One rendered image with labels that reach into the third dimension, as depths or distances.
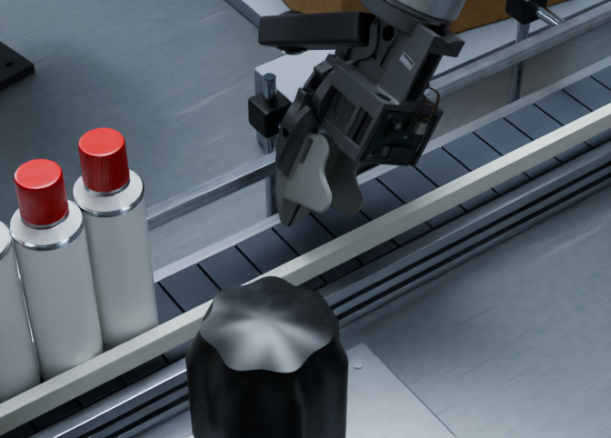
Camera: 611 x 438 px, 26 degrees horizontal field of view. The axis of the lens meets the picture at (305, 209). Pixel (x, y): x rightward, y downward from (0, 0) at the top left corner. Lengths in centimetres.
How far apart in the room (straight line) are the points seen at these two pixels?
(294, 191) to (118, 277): 17
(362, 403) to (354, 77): 25
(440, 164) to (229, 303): 57
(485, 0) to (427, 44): 46
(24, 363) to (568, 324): 46
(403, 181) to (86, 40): 44
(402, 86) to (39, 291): 31
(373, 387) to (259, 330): 37
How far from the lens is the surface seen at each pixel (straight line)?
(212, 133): 134
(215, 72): 142
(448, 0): 99
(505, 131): 127
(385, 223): 111
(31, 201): 91
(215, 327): 68
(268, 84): 113
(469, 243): 119
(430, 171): 122
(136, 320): 103
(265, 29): 109
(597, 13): 130
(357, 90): 100
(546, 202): 124
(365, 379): 104
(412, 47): 99
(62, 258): 94
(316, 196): 105
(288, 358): 66
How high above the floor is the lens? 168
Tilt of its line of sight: 43 degrees down
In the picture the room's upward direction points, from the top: straight up
